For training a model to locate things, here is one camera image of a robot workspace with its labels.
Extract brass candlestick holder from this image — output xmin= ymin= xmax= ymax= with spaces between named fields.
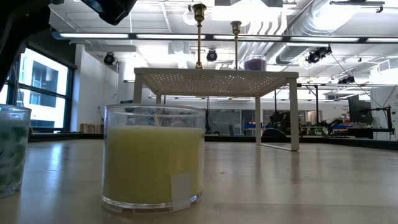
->
xmin=192 ymin=2 xmax=207 ymax=70
xmin=230 ymin=21 xmax=243 ymax=70

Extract purple candle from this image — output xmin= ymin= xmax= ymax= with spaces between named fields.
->
xmin=243 ymin=54 xmax=267 ymax=72

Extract yellow candle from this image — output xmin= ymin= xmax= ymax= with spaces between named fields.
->
xmin=101 ymin=103 xmax=206 ymax=214

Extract blue candle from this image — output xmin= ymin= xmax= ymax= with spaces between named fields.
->
xmin=0 ymin=104 xmax=32 ymax=200

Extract long linear ceiling light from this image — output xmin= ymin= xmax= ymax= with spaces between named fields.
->
xmin=52 ymin=30 xmax=398 ymax=44

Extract large dark-framed window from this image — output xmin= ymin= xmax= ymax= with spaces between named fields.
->
xmin=0 ymin=46 xmax=75 ymax=133

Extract white perforated metal shelf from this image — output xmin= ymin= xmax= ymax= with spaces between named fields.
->
xmin=133 ymin=67 xmax=300 ymax=152

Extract black hanging ceiling cameras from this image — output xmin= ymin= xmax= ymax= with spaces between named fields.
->
xmin=305 ymin=45 xmax=333 ymax=65

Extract black computer monitor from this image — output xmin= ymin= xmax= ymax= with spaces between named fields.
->
xmin=348 ymin=94 xmax=373 ymax=124

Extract white ring lamp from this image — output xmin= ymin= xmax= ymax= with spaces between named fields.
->
xmin=182 ymin=7 xmax=200 ymax=26

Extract silver ventilation duct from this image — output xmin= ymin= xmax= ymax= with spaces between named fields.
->
xmin=242 ymin=0 xmax=346 ymax=68

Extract black aluminium table frame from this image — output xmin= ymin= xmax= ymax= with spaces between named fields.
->
xmin=27 ymin=132 xmax=398 ymax=152

